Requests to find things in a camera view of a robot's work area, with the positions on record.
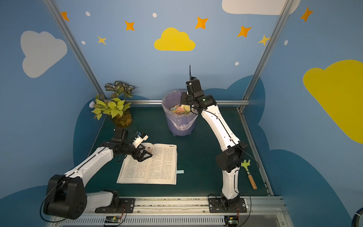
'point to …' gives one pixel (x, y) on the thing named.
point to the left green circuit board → (112, 219)
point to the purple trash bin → (177, 132)
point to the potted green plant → (116, 106)
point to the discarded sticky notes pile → (181, 109)
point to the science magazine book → (159, 168)
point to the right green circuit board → (232, 221)
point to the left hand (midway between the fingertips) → (147, 149)
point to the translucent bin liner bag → (171, 98)
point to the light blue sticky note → (180, 171)
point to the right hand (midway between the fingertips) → (186, 95)
